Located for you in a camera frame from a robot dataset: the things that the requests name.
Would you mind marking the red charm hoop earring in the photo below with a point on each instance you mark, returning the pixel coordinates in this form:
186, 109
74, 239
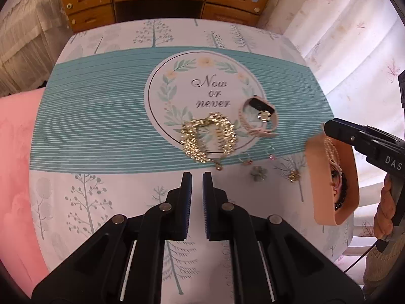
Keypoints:
245, 159

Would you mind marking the teal patterned tablecloth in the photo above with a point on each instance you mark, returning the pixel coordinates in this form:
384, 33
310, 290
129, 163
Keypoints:
107, 140

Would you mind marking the pink smart watch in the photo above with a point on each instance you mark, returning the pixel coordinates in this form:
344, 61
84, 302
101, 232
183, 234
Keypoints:
266, 115

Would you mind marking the person's right hand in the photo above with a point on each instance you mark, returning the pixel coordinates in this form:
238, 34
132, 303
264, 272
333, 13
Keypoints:
383, 225

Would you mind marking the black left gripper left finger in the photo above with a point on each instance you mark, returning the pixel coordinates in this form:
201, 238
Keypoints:
122, 262

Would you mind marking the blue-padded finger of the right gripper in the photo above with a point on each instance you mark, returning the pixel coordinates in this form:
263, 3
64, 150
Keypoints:
349, 133

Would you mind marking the gold flower brooch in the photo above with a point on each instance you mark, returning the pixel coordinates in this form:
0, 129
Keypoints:
294, 175

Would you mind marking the gold leaf hair comb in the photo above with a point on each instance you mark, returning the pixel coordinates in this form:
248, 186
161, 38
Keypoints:
209, 140

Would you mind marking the white lace bed skirt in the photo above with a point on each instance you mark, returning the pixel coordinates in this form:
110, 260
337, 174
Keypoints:
33, 34

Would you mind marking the peach jewelry box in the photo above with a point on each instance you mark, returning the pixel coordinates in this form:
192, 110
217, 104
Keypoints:
334, 179

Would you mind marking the pink blanket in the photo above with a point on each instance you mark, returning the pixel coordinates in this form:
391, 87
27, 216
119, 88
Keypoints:
20, 251

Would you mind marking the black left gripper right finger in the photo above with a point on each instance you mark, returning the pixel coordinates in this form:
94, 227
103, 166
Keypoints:
272, 262

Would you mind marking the pink charm hoop earring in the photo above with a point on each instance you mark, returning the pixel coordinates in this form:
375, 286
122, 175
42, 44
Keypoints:
270, 152

